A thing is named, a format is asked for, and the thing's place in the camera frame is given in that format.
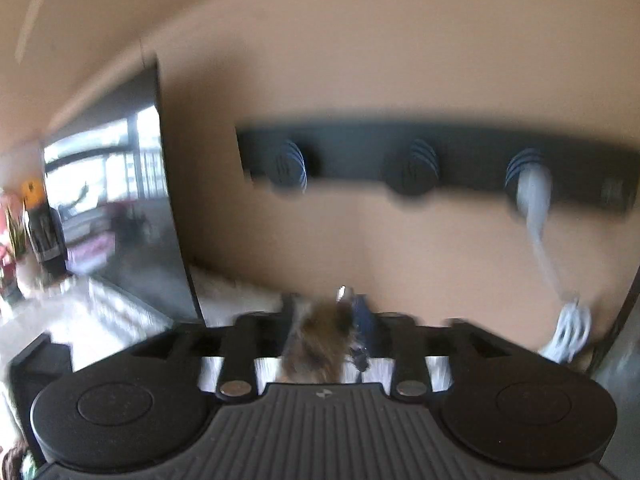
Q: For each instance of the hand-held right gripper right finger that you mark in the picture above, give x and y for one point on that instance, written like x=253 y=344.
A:
x=364 y=327

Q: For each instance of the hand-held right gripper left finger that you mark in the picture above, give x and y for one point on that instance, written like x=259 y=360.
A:
x=248 y=332

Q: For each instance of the black wall hook rack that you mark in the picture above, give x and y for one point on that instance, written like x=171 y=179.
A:
x=350 y=160

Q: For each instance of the white fluffy blanket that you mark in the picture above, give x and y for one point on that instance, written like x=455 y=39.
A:
x=230 y=292

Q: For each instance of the large black framed mirror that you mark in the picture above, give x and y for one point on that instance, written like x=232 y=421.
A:
x=130 y=210

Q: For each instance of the green potted plant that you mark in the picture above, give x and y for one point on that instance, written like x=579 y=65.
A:
x=17 y=245

